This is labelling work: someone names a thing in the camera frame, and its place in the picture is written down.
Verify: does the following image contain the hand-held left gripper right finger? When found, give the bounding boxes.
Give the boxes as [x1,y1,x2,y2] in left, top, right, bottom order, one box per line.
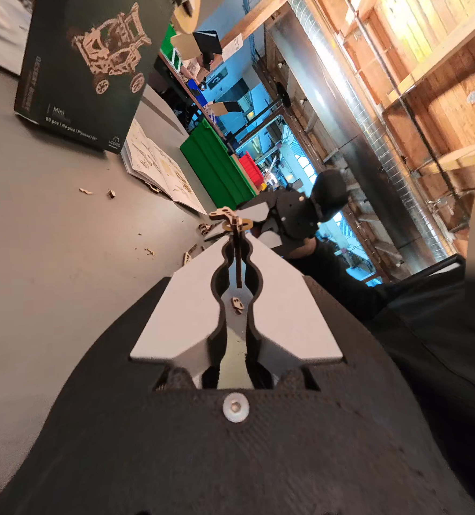
[243,234,345,379]

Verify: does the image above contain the green plastic tray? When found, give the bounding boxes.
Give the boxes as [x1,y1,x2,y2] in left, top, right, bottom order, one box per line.
[159,24,184,75]

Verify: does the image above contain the instruction booklet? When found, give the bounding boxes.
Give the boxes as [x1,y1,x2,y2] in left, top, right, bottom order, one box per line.
[121,117,208,216]

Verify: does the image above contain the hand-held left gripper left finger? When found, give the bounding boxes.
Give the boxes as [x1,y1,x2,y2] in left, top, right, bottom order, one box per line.
[129,234,232,389]

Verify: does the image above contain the silver ventilation duct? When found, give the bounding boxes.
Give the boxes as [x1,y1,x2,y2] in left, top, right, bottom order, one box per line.
[268,0,451,262]

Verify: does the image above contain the person's black clothed torso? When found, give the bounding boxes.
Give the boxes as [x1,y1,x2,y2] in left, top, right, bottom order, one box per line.
[362,253,475,515]

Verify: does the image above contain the wooden model assembly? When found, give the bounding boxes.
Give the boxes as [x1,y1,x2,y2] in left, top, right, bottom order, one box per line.
[209,206,254,233]

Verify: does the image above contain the green plastic bin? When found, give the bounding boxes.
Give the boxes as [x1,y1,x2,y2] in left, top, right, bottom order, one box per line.
[180,119,258,210]

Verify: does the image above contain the person's right hand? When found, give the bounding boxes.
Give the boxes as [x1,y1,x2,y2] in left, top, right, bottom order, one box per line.
[287,237,318,260]

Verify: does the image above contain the dark model kit box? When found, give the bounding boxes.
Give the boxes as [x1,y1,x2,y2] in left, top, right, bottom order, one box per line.
[14,0,176,155]

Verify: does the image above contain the scattered wood chips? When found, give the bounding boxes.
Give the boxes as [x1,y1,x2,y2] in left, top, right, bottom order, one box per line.
[78,187,158,258]

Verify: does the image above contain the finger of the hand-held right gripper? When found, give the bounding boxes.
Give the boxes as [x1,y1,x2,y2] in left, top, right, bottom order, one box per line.
[253,230,286,252]
[237,201,271,223]

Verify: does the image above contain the red plastic bin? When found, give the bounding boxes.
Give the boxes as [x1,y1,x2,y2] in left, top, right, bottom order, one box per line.
[237,151,265,193]

